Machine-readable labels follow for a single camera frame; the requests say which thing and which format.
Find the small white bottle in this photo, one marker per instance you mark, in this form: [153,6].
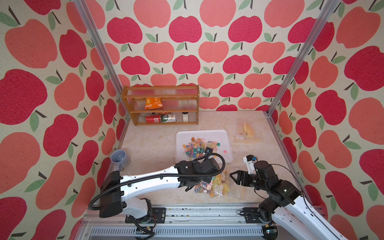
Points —
[185,117]

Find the right aluminium corner post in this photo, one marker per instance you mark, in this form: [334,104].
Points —
[308,45]

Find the white plastic tray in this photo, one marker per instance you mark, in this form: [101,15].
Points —
[222,136]

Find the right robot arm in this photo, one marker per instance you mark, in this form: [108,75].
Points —
[285,206]

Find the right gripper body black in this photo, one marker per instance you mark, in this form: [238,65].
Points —
[250,180]

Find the red soda can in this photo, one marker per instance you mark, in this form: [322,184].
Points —
[153,118]

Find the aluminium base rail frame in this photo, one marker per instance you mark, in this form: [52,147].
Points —
[208,222]

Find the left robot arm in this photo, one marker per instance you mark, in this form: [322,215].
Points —
[121,194]

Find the orange snack bag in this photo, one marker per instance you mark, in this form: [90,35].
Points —
[153,103]

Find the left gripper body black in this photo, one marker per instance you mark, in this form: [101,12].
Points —
[208,179]

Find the left aluminium corner post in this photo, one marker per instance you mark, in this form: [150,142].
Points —
[90,24]

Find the wooden shelf rack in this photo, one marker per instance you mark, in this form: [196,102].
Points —
[172,105]

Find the green soda can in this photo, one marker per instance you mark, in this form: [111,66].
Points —
[168,118]

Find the aluminium corner post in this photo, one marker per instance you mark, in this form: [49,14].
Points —
[90,24]
[308,45]

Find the ziploc bag of yellow candies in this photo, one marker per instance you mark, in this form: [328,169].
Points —
[224,187]

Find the ziploc bag of colourful candies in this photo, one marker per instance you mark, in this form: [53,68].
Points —
[246,133]

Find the grey blue mug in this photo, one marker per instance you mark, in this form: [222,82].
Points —
[120,159]

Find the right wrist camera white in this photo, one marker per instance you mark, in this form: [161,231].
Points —
[250,160]

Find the poured candies pile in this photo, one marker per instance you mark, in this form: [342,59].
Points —
[196,147]

